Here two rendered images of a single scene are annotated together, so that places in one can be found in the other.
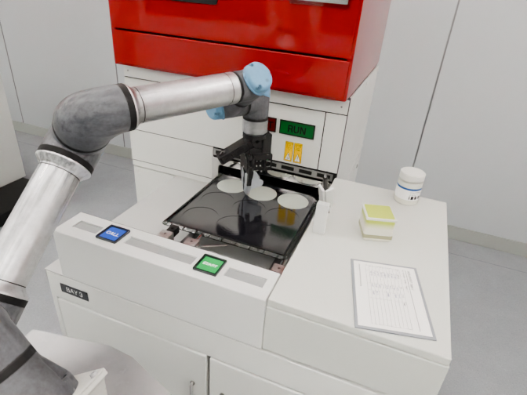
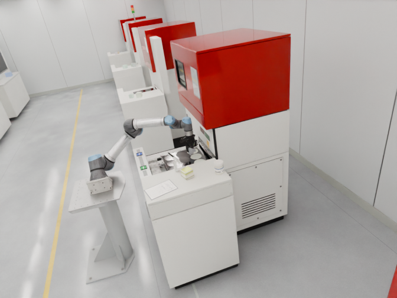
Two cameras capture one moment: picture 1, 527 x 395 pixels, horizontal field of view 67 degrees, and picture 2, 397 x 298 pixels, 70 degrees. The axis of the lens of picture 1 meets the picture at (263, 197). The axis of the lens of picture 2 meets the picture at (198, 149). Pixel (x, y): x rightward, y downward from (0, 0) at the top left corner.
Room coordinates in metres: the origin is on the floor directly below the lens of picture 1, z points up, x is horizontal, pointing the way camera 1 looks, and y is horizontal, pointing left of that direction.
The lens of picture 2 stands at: (-0.05, -1.86, 2.15)
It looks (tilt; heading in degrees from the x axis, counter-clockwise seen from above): 28 degrees down; 57
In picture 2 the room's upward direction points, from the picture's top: 8 degrees counter-clockwise
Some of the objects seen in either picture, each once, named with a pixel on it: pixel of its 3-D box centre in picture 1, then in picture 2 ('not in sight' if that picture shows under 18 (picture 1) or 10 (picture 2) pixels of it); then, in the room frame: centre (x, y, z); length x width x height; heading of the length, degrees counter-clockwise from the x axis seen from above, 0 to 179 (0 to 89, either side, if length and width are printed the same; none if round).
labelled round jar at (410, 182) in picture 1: (408, 186); (218, 167); (1.06, -0.43, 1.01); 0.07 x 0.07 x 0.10
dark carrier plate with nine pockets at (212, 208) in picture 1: (248, 208); (184, 159); (1.05, 0.04, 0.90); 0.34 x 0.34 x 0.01; 71
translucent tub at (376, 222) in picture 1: (376, 222); (186, 172); (0.86, -0.29, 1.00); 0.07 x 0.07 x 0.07; 89
